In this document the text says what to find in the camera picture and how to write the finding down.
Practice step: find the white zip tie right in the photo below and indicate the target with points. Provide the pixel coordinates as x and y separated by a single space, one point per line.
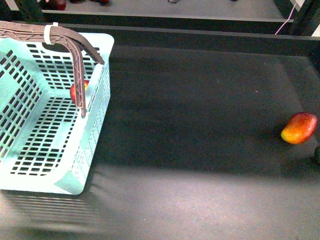
47 33

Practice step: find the red apple with stem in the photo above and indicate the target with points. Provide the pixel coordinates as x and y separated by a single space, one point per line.
72 91

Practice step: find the red yellow mango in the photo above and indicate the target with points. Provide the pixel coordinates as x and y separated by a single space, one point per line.
300 127

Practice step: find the light blue plastic shopping basket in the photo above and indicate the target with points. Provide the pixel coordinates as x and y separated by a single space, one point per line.
46 145

